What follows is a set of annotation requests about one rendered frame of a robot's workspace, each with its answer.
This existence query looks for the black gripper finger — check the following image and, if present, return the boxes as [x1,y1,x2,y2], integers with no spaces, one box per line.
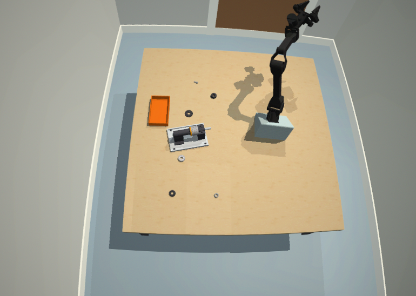
[297,0,310,11]
[312,6,320,16]

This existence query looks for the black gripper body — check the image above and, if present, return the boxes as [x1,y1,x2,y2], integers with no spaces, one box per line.
[293,4,319,25]

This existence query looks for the orange open tray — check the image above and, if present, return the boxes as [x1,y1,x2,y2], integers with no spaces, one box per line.
[149,96,170,126]

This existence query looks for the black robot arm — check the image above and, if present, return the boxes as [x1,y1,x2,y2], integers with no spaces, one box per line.
[266,14,302,123]

